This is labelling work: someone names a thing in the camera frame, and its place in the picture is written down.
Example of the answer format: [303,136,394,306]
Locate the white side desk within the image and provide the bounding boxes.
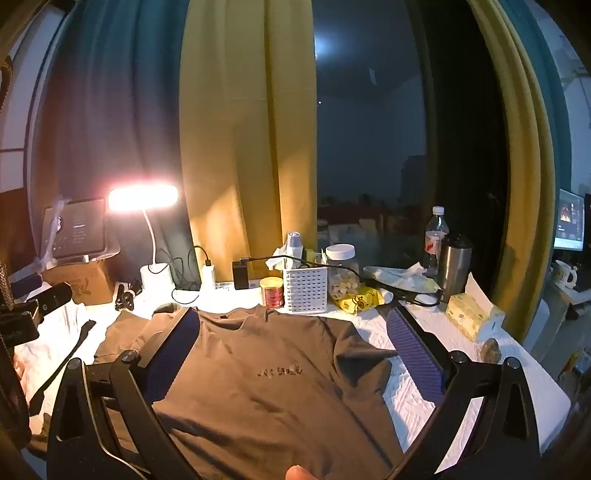
[522,277,591,384]

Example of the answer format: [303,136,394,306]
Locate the steel tumbler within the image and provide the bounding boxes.
[437,234,472,303]

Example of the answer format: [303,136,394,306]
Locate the brown t-shirt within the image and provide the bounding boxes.
[28,302,404,480]

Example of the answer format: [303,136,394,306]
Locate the lit computer monitor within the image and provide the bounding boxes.
[553,188,586,252]

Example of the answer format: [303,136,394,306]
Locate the yellow tissue box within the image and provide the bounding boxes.
[445,272,506,342]

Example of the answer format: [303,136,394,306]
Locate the dark window pane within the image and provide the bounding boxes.
[310,0,509,296]

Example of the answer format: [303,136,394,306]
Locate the clear jar white lid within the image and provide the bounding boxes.
[324,244,361,301]

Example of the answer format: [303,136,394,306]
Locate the small black clip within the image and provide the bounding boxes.
[115,284,144,311]

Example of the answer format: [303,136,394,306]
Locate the grey rock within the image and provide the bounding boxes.
[480,338,503,365]

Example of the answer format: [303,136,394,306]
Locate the black tablet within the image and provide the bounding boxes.
[44,198,109,259]

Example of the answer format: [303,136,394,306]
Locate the teal curtain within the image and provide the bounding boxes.
[28,0,195,282]
[501,0,573,259]

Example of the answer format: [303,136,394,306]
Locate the white desk lamp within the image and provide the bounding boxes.
[107,184,181,298]

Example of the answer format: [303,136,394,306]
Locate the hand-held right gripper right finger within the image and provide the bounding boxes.
[383,302,542,480]

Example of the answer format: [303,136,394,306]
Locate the yellow curtain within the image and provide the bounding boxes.
[179,0,318,287]
[466,0,555,301]

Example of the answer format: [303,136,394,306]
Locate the white power strip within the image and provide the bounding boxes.
[175,281,262,301]

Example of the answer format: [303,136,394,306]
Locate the clear water bottle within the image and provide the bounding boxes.
[425,206,450,278]

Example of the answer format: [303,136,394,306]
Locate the white printed mug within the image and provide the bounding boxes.
[554,261,579,289]

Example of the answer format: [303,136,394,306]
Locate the black adapter cable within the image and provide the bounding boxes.
[240,255,324,269]

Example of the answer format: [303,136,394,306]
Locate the yellow snack bag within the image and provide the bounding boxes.
[332,286,386,315]

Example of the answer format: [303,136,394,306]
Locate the grey capped bottle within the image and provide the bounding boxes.
[286,232,304,268]

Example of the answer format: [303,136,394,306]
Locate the cardboard box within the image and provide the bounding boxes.
[41,258,116,306]

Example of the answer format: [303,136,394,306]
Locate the white crumpled tissue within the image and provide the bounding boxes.
[265,247,296,271]

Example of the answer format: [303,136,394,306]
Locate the white pillow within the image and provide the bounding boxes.
[14,300,93,407]

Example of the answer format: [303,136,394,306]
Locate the white perforated basket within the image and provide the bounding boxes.
[283,265,329,313]

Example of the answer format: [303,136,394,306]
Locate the red can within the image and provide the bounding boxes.
[260,278,284,309]

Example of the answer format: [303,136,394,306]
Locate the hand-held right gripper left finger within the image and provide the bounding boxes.
[46,306,204,480]

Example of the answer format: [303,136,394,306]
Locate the wet wipes pack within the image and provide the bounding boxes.
[363,263,441,294]

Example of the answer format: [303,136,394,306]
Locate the black eyeglasses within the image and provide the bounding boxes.
[405,291,439,308]

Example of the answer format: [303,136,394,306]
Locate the black charging cable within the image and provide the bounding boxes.
[173,246,213,305]

